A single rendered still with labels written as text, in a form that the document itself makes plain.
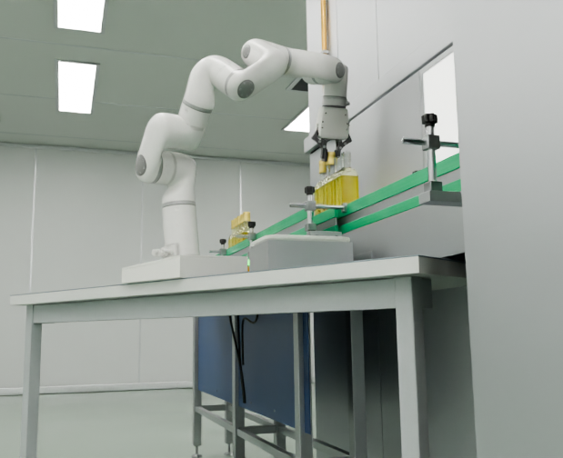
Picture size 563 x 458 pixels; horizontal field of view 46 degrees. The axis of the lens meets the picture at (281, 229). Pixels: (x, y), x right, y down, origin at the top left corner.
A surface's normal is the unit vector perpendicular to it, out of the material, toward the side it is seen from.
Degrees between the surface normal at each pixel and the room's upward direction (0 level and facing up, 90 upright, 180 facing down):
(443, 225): 90
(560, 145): 90
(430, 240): 90
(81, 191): 90
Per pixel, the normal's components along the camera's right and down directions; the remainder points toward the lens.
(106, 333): 0.31, -0.15
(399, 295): -0.66, -0.11
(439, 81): -0.95, -0.04
